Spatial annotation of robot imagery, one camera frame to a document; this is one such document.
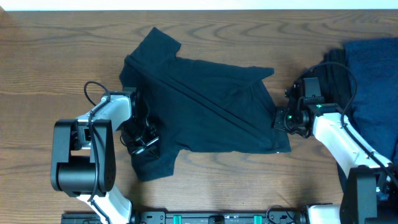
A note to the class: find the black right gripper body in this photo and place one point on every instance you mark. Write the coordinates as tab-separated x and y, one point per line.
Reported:
287	121

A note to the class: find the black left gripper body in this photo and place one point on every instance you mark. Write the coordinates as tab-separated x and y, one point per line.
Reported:
142	140

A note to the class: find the dark teal t-shirt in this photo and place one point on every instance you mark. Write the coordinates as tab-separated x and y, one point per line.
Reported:
199	106

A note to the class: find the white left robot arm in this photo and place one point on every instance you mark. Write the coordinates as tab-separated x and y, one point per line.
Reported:
83	157

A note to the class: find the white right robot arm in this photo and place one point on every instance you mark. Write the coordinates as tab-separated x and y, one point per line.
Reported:
370	194

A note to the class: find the black garment in pile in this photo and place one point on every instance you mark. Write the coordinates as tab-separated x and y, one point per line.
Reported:
334	80

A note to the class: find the blue garment in pile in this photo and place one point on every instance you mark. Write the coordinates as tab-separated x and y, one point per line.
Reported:
374	64

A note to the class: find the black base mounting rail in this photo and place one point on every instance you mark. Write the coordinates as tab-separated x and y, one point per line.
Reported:
272	216

